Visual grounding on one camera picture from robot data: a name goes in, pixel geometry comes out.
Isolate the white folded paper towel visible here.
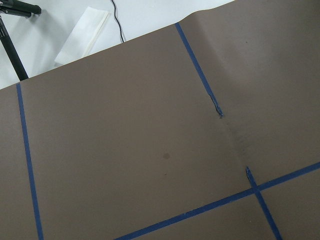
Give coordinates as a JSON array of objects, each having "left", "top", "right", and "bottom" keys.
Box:
[{"left": 54, "top": 6, "right": 110, "bottom": 66}]

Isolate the black cable on table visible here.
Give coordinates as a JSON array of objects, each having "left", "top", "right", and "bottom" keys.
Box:
[{"left": 110, "top": 0, "right": 125, "bottom": 43}]

